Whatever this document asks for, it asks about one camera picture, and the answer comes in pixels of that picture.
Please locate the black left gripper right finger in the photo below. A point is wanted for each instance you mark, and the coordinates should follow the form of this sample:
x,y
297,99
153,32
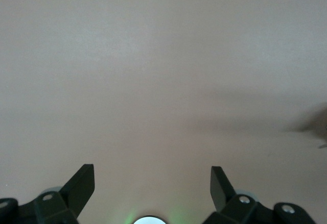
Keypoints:
x,y
222,190

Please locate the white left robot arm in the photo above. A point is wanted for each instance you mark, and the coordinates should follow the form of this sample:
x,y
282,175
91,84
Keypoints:
x,y
149,221

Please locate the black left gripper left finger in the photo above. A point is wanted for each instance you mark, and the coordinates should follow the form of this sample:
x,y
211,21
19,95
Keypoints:
x,y
79,190

